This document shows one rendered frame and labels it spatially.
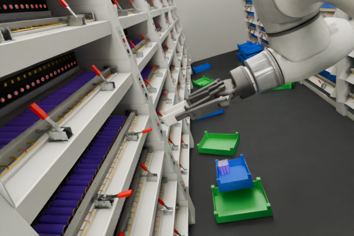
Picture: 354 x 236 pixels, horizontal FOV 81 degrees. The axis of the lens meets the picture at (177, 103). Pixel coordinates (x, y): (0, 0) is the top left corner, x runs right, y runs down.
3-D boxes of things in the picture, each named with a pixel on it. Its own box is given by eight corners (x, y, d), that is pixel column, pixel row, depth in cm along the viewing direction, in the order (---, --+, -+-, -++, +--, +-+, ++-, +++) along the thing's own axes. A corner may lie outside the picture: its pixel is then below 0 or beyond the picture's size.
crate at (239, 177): (217, 169, 152) (215, 159, 151) (245, 164, 148) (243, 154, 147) (219, 192, 123) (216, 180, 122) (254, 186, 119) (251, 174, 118)
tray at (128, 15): (148, 19, 139) (145, -4, 133) (120, 30, 85) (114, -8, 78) (118, 20, 140) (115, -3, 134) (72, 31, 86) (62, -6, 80)
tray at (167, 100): (175, 97, 163) (174, 81, 157) (167, 145, 109) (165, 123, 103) (149, 98, 164) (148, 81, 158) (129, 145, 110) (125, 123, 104)
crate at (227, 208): (261, 186, 129) (259, 176, 126) (272, 216, 111) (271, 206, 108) (213, 193, 135) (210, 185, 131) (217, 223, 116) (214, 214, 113)
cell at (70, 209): (51, 209, 49) (78, 210, 49) (47, 217, 48) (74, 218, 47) (49, 204, 48) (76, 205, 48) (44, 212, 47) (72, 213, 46)
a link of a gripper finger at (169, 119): (190, 115, 53) (190, 116, 52) (167, 125, 55) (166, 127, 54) (185, 105, 52) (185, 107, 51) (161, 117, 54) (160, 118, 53)
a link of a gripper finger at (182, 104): (185, 100, 54) (185, 99, 55) (162, 111, 56) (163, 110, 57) (190, 109, 55) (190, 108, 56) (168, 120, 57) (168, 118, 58)
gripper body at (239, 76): (261, 98, 47) (223, 115, 49) (251, 85, 54) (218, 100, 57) (248, 70, 44) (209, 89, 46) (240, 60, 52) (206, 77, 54)
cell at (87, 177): (74, 177, 58) (96, 177, 58) (70, 182, 57) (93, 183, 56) (72, 172, 58) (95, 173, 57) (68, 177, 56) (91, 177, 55)
